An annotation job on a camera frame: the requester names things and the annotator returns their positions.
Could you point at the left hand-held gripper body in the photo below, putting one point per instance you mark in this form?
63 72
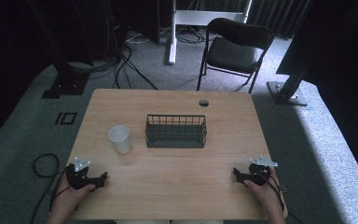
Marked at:
77 178

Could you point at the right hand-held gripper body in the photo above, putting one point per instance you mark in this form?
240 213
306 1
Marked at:
258 173

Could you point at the person's left hand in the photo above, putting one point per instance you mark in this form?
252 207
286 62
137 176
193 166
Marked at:
70 197

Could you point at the person's right hand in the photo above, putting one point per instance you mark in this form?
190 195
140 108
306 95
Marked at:
268 194

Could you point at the white cup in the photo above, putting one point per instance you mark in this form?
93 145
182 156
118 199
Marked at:
120 140

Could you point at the black metal stand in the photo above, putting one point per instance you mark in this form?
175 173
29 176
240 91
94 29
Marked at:
287 90
65 81

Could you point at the black folding chair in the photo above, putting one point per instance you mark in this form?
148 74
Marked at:
234 53

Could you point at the dark pleated curtain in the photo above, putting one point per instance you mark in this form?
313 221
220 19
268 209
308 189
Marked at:
279 15

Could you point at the black equipment cabinet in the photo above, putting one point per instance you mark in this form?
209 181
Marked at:
136 21

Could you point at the white desk frame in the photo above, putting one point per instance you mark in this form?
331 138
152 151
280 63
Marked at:
199 17

